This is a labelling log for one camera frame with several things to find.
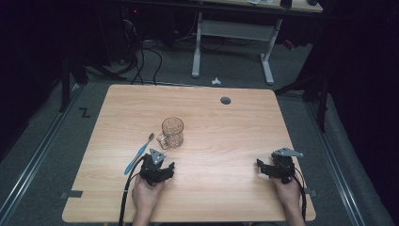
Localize person's left hand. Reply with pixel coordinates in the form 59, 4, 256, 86
131, 175, 166, 218

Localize grey tape strip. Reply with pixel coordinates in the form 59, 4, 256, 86
59, 189, 85, 200
303, 186, 318, 199

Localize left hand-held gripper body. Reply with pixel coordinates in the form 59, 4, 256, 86
138, 148, 172, 186

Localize person's right hand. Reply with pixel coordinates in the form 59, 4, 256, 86
271, 174, 303, 215

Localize black metal stand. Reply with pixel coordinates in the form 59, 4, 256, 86
274, 70, 331, 134
58, 52, 128, 113

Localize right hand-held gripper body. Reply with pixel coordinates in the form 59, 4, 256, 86
268, 147, 305, 185

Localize desk with white legs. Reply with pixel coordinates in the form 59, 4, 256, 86
187, 0, 324, 86

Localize blue toothbrush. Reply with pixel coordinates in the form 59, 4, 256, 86
123, 132, 156, 176

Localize black floor cables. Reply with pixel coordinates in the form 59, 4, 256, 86
120, 18, 164, 87

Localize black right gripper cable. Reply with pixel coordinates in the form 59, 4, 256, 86
291, 167, 308, 222

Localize metal floor rail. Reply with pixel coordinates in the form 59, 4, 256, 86
0, 84, 83, 222
304, 99, 367, 226

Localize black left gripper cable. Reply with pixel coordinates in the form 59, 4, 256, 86
118, 153, 149, 226

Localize clear glass mug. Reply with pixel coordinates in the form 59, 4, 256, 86
156, 116, 185, 151

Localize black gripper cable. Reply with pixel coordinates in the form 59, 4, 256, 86
291, 167, 308, 222
118, 153, 149, 226

